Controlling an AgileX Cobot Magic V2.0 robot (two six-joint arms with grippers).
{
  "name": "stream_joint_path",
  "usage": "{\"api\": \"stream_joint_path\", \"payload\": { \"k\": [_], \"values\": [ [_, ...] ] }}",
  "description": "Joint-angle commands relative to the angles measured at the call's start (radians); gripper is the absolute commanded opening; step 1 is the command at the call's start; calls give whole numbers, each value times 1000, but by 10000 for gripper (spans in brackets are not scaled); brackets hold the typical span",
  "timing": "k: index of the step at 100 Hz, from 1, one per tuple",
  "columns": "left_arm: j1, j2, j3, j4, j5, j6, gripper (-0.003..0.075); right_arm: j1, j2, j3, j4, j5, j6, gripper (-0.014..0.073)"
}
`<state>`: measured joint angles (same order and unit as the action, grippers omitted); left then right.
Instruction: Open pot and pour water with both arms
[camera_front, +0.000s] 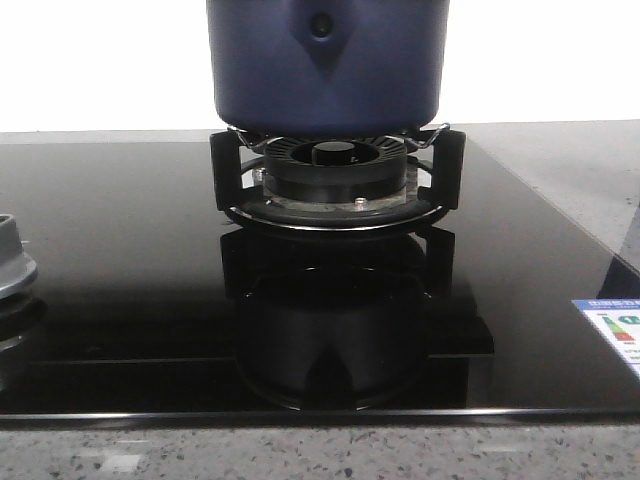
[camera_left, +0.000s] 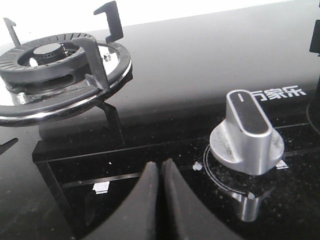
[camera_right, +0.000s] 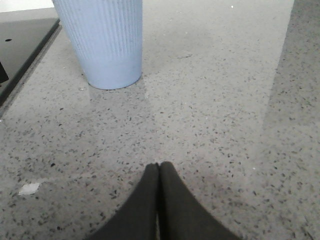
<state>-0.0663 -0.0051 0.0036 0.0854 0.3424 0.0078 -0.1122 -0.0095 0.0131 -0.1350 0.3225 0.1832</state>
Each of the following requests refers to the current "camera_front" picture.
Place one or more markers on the dark blue cooking pot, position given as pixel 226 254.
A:
pixel 327 68

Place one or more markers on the black pot support grate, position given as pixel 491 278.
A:
pixel 435 163

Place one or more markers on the black gas burner head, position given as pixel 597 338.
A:
pixel 319 174

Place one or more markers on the black glass cooktop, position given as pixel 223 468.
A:
pixel 151 307

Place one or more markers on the silver stove control knob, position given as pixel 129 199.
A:
pixel 18 269

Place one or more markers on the energy rating label sticker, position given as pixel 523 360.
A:
pixel 617 320

